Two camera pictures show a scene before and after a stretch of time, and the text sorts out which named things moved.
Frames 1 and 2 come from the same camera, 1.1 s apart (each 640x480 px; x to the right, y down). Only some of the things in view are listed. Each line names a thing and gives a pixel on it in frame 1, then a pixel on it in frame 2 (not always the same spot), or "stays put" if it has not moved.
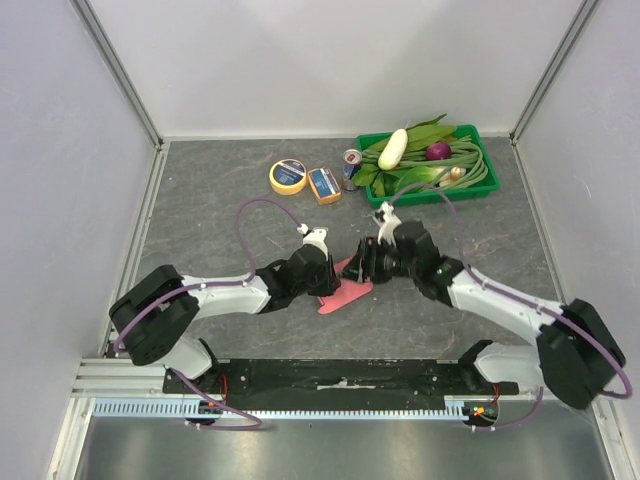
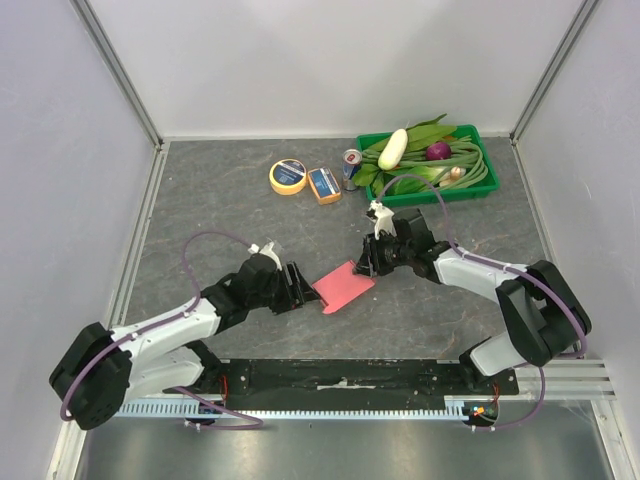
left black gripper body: [323, 280] → [280, 295]
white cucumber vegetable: [393, 150] stays put
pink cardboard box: [349, 292] stays put
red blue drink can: [351, 160] stays put
